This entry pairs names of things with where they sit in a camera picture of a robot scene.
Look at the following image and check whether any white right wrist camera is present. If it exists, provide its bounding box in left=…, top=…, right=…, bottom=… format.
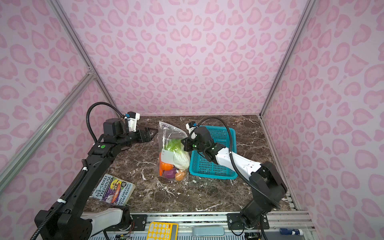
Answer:
left=186, top=121, right=198, bottom=134

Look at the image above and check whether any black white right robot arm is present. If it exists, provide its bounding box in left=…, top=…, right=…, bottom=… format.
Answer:
left=182, top=122, right=288, bottom=229

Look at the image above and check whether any orange toy pumpkin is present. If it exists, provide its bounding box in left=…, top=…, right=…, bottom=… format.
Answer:
left=160, top=162, right=174, bottom=171

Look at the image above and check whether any aluminium frame corner post right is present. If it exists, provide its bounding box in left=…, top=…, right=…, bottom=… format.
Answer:
left=259, top=0, right=319, bottom=119

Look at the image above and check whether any aluminium frame corner post left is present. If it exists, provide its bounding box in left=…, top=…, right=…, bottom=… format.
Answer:
left=47, top=0, right=117, bottom=107

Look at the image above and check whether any grey flat case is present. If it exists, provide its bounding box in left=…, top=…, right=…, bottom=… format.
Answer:
left=192, top=226, right=225, bottom=237

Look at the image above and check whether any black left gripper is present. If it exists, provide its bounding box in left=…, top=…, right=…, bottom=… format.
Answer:
left=117, top=127, right=158, bottom=149

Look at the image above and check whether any purple toy onion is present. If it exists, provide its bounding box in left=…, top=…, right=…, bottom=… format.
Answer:
left=163, top=169, right=178, bottom=180

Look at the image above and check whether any teal plastic basket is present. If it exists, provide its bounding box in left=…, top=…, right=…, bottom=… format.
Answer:
left=189, top=126, right=238, bottom=180

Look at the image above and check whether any colourful paperback book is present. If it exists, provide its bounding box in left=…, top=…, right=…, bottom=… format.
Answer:
left=91, top=174, right=136, bottom=206

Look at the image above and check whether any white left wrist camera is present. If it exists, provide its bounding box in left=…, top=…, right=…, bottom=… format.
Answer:
left=124, top=112, right=140, bottom=132

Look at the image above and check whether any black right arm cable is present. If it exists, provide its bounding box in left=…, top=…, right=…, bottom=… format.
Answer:
left=196, top=116, right=283, bottom=211

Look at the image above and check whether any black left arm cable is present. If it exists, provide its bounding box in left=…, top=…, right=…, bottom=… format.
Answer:
left=86, top=101, right=125, bottom=144

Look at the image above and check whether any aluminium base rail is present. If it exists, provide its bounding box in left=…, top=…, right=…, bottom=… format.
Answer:
left=55, top=209, right=319, bottom=240

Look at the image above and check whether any green toy cabbage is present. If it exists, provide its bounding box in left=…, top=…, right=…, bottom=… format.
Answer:
left=165, top=139, right=190, bottom=170

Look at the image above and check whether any aluminium frame corner post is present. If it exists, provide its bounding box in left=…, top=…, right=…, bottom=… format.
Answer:
left=259, top=0, right=319, bottom=119
left=47, top=0, right=117, bottom=107

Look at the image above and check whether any brown toy potato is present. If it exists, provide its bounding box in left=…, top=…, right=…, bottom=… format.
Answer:
left=175, top=170, right=187, bottom=182

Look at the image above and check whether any aluminium diagonal frame bar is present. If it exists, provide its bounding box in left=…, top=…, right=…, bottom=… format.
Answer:
left=1, top=71, right=94, bottom=193

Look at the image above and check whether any blue white marker pen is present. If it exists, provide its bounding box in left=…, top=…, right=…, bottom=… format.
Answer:
left=280, top=228, right=304, bottom=236

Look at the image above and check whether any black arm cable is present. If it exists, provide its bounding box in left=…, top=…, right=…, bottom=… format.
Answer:
left=196, top=116, right=283, bottom=211
left=86, top=101, right=125, bottom=144

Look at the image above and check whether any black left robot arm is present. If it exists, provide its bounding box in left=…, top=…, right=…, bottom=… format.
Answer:
left=31, top=118, right=158, bottom=240

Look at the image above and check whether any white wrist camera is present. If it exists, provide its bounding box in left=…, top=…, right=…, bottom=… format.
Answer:
left=186, top=121, right=198, bottom=134
left=124, top=112, right=140, bottom=132

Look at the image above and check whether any yellow calculator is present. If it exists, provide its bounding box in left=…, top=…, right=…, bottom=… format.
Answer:
left=147, top=222, right=179, bottom=240

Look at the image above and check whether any clear zip top bag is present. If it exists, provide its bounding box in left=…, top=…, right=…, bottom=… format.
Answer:
left=158, top=122, right=190, bottom=182

